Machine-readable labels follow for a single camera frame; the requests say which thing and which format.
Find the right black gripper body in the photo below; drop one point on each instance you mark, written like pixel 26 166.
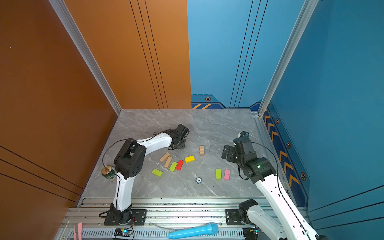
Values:
pixel 232 156

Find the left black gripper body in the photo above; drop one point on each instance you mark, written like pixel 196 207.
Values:
pixel 182 144

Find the printed natural wood plank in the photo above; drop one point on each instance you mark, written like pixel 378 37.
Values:
pixel 164 157

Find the wooden arch block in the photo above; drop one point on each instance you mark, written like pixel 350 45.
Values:
pixel 202 150

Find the plain natural wood plank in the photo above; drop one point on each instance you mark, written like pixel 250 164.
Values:
pixel 168 162

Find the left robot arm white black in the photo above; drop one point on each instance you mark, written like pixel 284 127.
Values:
pixel 128 164

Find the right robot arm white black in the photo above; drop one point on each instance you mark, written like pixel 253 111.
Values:
pixel 290 223

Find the pink wood block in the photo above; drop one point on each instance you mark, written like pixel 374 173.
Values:
pixel 227 174

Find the yellow wood block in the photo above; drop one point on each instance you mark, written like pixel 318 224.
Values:
pixel 190 159

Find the red wood block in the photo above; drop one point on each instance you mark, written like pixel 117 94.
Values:
pixel 179 165

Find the green block beside pink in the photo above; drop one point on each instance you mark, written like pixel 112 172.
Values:
pixel 218 174

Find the green block beside red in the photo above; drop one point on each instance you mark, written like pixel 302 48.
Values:
pixel 173 166

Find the lone green wood block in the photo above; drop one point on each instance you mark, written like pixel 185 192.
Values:
pixel 157 172

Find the blue poker chip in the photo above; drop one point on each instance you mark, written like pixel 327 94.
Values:
pixel 198 179

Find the green drink can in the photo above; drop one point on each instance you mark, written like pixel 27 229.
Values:
pixel 108 172

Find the cyan toy microphone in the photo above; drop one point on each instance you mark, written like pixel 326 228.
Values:
pixel 209 229

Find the small circuit board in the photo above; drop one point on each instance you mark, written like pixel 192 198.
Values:
pixel 124 233

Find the pink stick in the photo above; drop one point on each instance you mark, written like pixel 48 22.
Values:
pixel 78 230

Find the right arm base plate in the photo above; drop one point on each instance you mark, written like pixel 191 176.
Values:
pixel 233 217

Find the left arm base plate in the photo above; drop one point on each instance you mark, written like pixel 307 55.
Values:
pixel 129 217

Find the aluminium rail frame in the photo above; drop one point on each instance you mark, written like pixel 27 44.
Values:
pixel 163 215

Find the left corner aluminium post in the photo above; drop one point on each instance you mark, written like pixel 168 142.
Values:
pixel 76 36

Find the corner aluminium post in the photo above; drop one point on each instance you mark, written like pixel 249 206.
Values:
pixel 294 38
pixel 76 36

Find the right corner aluminium post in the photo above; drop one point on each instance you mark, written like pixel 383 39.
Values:
pixel 294 38

